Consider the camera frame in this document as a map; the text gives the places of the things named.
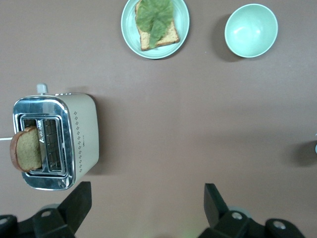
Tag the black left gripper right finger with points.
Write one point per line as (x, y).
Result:
(215, 208)

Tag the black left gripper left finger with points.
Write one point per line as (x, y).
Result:
(74, 205)

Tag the beige and chrome toaster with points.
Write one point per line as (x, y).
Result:
(84, 136)

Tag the brown bread slice with crust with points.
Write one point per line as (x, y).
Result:
(28, 151)

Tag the square toast slice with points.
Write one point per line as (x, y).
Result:
(171, 37)

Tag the pale green bowl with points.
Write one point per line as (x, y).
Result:
(250, 29)

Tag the pale green plate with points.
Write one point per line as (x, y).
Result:
(128, 32)

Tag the green lettuce leaf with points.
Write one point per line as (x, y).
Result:
(153, 17)

